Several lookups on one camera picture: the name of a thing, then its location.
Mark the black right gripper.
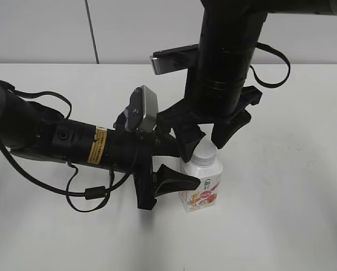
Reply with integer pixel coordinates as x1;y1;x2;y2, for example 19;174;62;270
157;86;262;161

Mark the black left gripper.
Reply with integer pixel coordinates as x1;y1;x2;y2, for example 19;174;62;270
100;128;200;211

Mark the white screw cap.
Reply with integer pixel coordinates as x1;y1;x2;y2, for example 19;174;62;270
191;135;217;167

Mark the white drink bottle fruit label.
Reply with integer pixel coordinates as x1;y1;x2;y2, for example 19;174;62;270
180;156;224;214

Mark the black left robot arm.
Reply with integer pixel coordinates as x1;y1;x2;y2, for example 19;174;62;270
0;80;200;210

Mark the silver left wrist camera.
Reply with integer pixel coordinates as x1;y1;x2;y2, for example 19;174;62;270
113;85;159;133

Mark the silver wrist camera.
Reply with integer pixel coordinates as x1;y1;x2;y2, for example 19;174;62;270
150;44;199;75
113;85;159;133

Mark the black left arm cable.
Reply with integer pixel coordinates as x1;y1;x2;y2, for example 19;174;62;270
0;80;138;212

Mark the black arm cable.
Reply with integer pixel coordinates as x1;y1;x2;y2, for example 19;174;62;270
0;80;138;212
250;41;291;89

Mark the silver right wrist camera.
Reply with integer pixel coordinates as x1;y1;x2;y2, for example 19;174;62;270
150;44;199;75

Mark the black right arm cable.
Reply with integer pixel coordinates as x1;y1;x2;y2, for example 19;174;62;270
250;41;291;89

